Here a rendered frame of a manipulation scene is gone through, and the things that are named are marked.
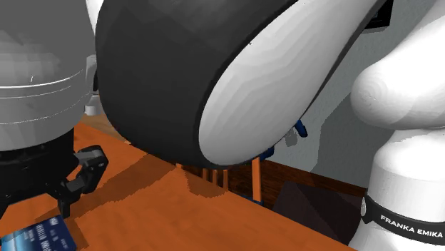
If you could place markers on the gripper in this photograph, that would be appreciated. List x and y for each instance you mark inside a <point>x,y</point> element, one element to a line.
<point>31,170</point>

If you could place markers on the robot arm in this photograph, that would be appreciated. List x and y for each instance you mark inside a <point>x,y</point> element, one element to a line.
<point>278,87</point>

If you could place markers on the blue patterned box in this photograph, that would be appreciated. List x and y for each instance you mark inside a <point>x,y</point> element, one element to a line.
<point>38,236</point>

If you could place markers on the wooden chair with blue seat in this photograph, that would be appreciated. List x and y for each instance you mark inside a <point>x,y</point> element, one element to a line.
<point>256,180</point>

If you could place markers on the black framed wall picture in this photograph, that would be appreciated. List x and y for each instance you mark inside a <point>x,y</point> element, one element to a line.
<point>380,17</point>

